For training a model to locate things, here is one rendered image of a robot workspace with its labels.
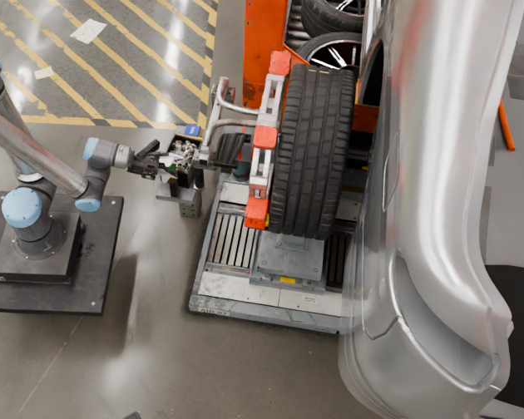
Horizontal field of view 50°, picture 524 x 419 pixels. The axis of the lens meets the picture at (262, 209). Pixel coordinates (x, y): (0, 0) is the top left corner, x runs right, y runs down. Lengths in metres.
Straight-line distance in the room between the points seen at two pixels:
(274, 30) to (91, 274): 1.30
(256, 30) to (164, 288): 1.30
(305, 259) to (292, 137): 0.92
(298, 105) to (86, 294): 1.24
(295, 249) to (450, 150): 1.57
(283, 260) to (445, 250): 1.60
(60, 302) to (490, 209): 1.75
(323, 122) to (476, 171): 0.82
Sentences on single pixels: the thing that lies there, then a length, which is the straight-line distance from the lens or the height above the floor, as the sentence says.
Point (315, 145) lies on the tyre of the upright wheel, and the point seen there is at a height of 1.12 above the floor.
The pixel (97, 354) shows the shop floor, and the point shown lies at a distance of 2.78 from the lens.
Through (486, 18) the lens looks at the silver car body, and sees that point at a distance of 1.42.
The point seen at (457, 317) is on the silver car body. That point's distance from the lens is 1.15.
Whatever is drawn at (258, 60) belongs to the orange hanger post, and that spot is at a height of 0.87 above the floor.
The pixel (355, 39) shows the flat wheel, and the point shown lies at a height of 0.50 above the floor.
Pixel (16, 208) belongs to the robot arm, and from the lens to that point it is 2.43.
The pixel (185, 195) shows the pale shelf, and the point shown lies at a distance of 2.58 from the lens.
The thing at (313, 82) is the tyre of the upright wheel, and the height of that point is 1.18.
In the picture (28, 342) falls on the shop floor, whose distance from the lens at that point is 2.88.
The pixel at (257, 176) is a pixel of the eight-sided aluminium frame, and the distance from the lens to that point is 1.98.
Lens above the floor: 2.56
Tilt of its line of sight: 56 degrees down
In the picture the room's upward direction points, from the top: 5 degrees clockwise
